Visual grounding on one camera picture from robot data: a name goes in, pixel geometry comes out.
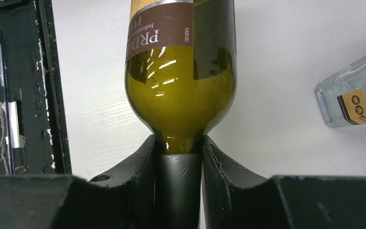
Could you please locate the clear square bottle black cap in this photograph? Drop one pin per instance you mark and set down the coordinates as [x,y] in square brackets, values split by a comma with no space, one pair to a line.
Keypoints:
[342,96]

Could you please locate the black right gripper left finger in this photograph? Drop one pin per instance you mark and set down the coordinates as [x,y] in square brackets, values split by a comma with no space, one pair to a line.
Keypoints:
[119,198]

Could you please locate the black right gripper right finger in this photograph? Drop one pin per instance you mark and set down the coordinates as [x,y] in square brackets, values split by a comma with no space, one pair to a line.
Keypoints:
[236,198]

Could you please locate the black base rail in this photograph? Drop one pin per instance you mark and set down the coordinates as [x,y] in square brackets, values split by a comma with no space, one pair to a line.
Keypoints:
[33,134]

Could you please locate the green wine bottle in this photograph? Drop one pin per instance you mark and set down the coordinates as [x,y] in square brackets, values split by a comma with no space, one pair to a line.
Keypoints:
[180,80]

